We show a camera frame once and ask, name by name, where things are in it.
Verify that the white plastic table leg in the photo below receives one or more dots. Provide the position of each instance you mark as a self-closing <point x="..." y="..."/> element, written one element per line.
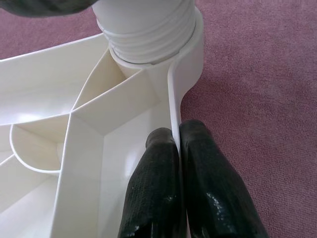
<point x="148" y="27"/>

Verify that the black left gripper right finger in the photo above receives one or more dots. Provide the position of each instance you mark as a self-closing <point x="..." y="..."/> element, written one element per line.
<point x="215" y="191"/>

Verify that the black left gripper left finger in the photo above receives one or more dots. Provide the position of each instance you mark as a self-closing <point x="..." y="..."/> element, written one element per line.
<point x="153" y="188"/>

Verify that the mauve cloth with white stripes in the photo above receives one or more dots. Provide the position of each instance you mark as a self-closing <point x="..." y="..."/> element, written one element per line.
<point x="260" y="111"/>

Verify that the white plastic children table top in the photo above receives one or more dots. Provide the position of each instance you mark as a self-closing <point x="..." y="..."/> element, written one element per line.
<point x="74" y="111"/>

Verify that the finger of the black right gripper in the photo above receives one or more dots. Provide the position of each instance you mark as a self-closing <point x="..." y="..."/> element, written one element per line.
<point x="44" y="6"/>

